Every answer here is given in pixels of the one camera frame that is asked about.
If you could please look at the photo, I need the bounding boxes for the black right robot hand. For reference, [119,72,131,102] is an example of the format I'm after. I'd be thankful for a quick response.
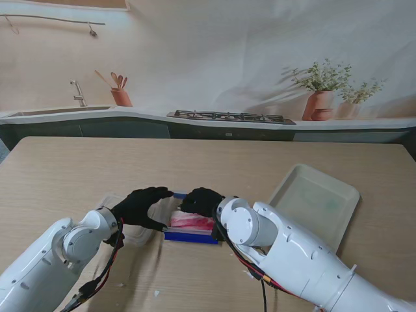
[179,187,227,217]

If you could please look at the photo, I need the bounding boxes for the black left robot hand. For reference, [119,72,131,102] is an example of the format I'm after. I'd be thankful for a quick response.
[110,186,175,232]

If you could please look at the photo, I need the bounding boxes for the stack of raw bacon slices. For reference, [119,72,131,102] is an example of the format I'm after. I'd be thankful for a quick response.
[168,210,215,228]

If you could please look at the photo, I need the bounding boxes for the clear lid with blue label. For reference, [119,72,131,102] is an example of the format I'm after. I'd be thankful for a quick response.
[97,192,155,248]

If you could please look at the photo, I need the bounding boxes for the clear plastic food container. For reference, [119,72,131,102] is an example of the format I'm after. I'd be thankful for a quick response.
[162,188,225,245]

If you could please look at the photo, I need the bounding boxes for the beige plastic tray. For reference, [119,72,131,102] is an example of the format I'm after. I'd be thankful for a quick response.
[268,163,361,254]

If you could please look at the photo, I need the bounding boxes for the printed kitchen backdrop cloth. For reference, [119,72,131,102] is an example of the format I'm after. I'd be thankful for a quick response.
[0,0,416,163]

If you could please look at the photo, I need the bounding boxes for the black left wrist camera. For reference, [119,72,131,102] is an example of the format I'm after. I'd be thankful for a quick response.
[103,232,126,248]

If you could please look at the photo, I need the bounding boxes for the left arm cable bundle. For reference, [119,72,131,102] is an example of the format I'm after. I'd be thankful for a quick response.
[60,219,127,312]

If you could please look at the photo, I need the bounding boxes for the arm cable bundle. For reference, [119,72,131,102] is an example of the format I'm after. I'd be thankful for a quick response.
[211,207,293,312]
[60,219,127,312]

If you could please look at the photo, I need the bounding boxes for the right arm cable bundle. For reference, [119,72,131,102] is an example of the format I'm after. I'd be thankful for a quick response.
[211,207,293,312]

